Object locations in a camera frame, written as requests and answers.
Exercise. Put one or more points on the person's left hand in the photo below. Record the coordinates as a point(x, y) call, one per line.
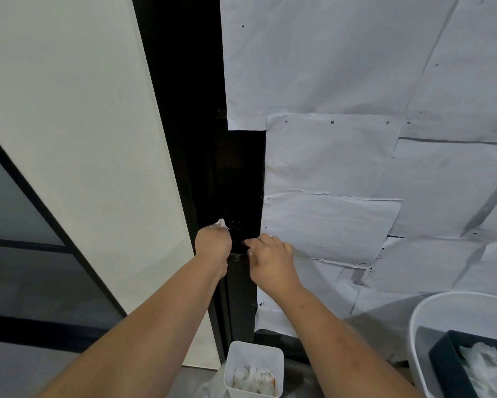
point(212, 246)

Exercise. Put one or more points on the person's right hand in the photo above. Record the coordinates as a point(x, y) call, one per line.
point(273, 267)

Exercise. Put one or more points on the person's right fingers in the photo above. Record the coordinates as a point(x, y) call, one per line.
point(261, 243)

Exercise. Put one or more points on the white tissue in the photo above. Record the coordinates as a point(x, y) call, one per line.
point(221, 223)

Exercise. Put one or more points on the person's right forearm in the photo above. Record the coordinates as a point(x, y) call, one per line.
point(339, 348)

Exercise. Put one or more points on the person's left forearm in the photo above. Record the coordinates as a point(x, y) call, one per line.
point(148, 339)

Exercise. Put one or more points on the black door lock knob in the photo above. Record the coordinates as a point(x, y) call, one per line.
point(236, 230)

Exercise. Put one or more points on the small white plastic bin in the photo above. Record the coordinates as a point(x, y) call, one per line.
point(240, 356)

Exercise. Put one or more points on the used tissues with red stains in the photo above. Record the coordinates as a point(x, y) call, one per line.
point(252, 379)

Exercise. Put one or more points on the black door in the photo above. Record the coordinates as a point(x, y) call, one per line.
point(198, 120)

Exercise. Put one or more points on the group of white paper sheets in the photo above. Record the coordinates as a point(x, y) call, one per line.
point(356, 120)

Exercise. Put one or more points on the large white bucket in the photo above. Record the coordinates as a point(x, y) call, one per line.
point(422, 327)

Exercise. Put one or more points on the dark blue plastic box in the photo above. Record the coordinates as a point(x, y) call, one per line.
point(445, 356)

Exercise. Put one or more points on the black framed glass partition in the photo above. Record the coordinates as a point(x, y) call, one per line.
point(20, 252)

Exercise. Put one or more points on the white crumpled cloths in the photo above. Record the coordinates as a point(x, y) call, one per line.
point(487, 364)

